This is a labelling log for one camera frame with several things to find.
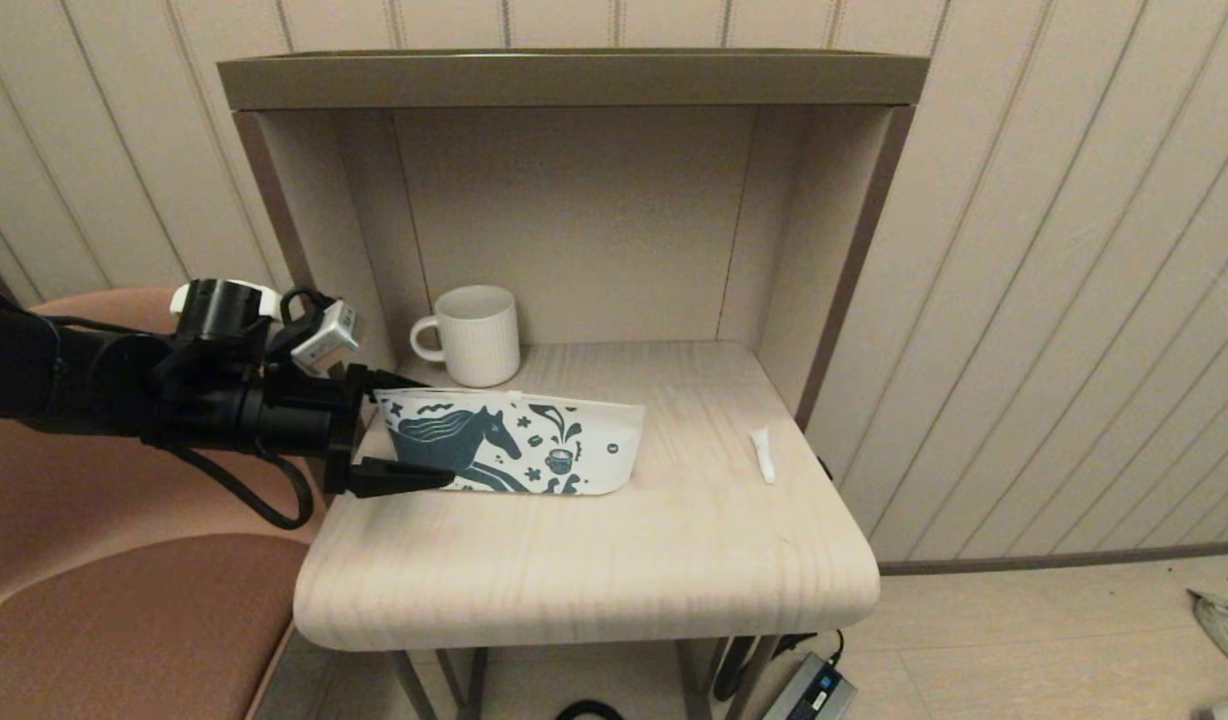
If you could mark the pink brown upholstered chair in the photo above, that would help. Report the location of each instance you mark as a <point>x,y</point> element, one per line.
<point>124,640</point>

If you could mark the beige wooden nightstand shelf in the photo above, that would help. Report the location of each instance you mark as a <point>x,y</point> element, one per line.
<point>574,80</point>

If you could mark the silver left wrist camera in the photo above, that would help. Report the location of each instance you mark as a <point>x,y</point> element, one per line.
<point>324,340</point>

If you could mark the white horse print bag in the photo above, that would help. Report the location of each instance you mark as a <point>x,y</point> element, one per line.
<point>594,450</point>

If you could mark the grey power adapter brick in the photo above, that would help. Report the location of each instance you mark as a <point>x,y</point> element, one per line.
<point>809,695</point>

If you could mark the white ribbed ceramic mug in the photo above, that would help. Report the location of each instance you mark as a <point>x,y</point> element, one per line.
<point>479,340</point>

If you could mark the brown baseboard strip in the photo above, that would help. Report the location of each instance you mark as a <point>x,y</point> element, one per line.
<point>1124,553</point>

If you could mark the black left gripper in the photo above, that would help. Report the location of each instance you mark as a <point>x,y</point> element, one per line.
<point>289,420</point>

